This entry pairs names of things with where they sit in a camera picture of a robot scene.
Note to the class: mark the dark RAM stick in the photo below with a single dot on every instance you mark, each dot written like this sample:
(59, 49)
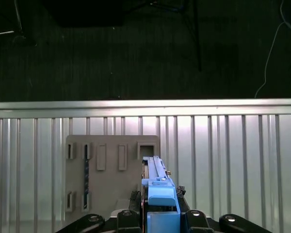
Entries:
(86, 174)

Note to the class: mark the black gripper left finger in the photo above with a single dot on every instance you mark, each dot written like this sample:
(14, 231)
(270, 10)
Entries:
(131, 221)

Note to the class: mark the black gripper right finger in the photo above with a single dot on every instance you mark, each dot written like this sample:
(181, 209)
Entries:
(196, 222)

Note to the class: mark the grey parts rack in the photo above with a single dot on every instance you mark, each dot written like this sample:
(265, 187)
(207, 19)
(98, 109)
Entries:
(111, 182)

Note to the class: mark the hard disk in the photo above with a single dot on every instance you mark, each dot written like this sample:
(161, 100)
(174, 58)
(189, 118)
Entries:
(160, 199)

